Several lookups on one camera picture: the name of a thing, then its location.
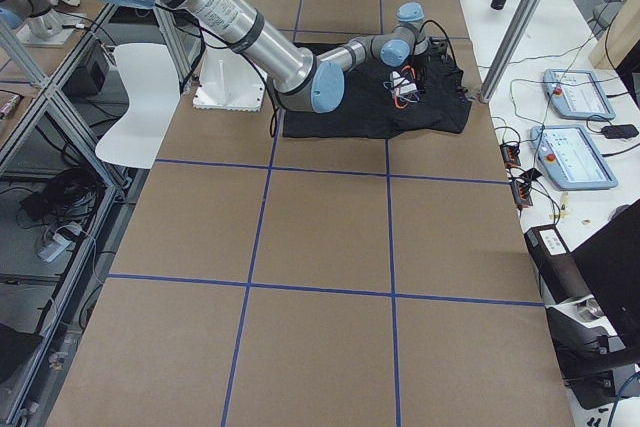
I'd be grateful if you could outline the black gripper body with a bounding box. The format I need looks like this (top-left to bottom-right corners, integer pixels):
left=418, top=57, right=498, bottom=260
left=417, top=36, right=450, bottom=72

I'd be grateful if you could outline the black printed t-shirt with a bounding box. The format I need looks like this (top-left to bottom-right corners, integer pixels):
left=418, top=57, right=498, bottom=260
left=282, top=54, right=471, bottom=139

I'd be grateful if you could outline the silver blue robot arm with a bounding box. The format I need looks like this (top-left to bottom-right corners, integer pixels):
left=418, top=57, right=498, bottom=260
left=101, top=0, right=429, bottom=114

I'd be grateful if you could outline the background robot arm on stand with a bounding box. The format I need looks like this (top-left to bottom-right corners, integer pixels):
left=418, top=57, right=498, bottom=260
left=1, top=0, right=81, bottom=48

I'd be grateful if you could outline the upper teach pendant tablet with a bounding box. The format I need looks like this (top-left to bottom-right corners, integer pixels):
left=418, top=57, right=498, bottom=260
left=542, top=69, right=616, bottom=121

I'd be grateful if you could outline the teach pendant tablet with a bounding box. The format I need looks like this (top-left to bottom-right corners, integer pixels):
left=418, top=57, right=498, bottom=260
left=542, top=69, right=616, bottom=121
left=530, top=125, right=618, bottom=191

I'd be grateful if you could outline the lower teach pendant tablet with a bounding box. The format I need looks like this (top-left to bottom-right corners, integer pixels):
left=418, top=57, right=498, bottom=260
left=530, top=125, right=618, bottom=191

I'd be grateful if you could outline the black power adapter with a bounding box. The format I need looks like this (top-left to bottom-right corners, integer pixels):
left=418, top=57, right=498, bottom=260
left=601, top=124, right=639, bottom=139

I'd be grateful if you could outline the white plastic chair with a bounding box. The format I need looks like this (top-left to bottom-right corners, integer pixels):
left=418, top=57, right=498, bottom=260
left=95, top=43, right=181, bottom=169

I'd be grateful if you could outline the black computer box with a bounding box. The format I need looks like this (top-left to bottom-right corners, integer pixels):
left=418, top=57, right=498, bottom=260
left=62, top=44, right=109, bottom=97

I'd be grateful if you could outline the white power strip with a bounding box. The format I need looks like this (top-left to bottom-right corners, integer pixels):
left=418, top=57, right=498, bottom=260
left=37, top=222, right=83, bottom=263

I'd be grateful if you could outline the aluminium frame post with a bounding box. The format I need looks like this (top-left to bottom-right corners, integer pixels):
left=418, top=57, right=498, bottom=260
left=479, top=0, right=541, bottom=104

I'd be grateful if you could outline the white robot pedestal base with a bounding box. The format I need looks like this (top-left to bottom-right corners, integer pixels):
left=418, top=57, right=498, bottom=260
left=193, top=47, right=266, bottom=112

